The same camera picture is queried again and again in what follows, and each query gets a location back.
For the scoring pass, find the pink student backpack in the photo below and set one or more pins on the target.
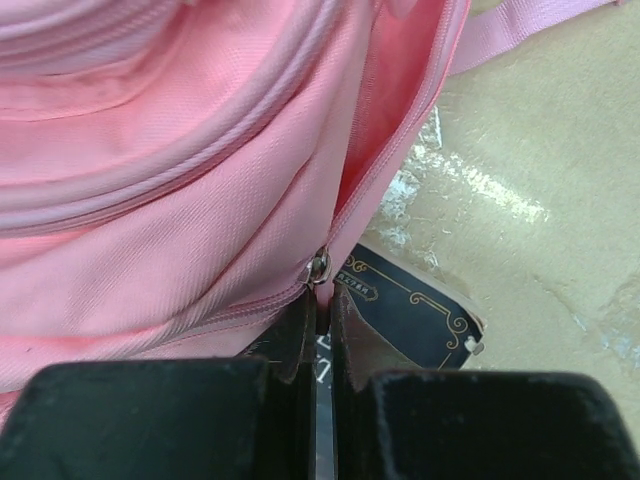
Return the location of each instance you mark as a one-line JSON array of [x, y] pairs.
[[170, 169]]

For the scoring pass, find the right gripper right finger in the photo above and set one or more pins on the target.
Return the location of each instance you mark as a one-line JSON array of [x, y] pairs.
[[543, 425]]

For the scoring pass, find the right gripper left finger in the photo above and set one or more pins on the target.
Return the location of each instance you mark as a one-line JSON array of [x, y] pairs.
[[247, 417]]

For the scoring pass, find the Tale of Two Cities book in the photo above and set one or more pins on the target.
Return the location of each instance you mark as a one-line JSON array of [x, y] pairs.
[[410, 315]]

